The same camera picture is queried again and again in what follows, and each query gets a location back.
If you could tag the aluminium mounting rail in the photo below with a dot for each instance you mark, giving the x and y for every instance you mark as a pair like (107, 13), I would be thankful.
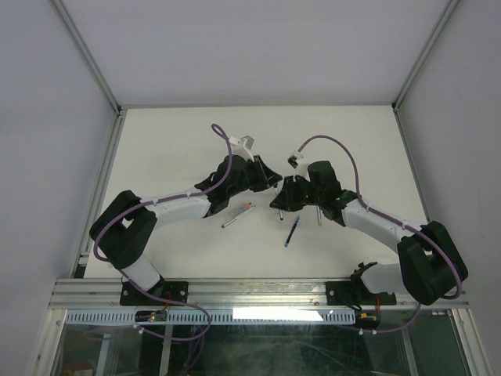
(104, 293)

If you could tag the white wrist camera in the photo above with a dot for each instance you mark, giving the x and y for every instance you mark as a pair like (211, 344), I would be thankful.
(241, 147)
(298, 162)

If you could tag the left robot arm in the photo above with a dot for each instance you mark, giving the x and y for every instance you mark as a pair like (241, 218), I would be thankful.
(123, 230)

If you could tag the blue gel pen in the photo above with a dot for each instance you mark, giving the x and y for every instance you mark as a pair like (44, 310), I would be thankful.
(292, 230)

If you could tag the white slotted cable duct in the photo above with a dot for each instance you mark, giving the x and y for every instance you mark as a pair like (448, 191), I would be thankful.
(238, 316)

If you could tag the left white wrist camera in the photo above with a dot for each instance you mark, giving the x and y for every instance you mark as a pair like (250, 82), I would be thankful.
(241, 147)

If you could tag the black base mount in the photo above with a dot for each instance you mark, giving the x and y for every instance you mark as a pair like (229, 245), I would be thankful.
(343, 293)
(174, 290)

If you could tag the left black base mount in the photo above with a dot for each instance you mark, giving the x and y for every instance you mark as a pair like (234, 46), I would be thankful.
(174, 290)

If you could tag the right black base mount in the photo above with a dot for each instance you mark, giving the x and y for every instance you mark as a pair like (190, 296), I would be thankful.
(343, 293)

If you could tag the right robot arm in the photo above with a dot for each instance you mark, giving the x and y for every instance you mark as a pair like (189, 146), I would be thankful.
(429, 264)

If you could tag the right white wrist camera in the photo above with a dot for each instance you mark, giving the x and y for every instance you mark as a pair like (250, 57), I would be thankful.
(298, 162)

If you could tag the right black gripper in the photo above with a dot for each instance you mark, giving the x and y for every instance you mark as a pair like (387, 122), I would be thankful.
(286, 198)

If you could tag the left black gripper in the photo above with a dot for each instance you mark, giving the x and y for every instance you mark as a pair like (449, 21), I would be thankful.
(266, 178)

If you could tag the white pen dark green end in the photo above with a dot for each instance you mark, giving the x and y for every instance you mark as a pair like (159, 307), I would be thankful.
(231, 221)

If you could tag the white pen black end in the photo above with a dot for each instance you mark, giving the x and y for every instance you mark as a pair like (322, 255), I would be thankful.
(277, 207)

